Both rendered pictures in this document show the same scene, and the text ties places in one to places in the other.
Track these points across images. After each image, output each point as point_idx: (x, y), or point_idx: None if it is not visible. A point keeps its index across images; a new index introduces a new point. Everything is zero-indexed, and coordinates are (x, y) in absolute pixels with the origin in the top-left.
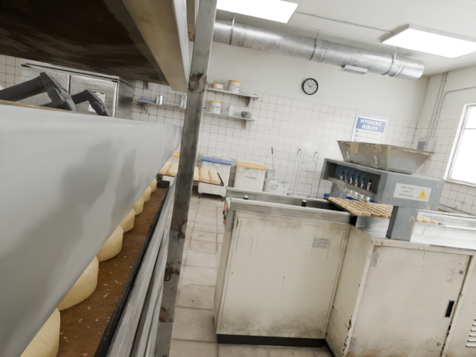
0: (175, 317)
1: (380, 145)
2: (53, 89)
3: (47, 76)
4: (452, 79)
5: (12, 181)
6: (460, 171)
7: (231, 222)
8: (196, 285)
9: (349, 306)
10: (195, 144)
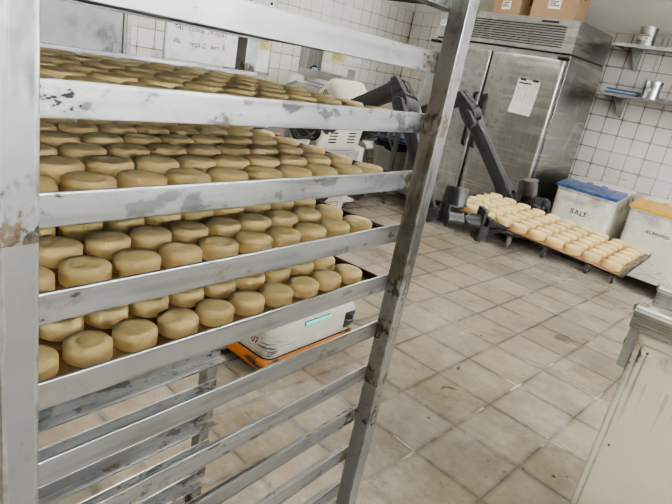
0: (508, 481)
1: None
2: (398, 98)
3: (397, 82)
4: None
5: (146, 194)
6: None
7: (630, 352)
8: (577, 457)
9: None
10: (421, 193)
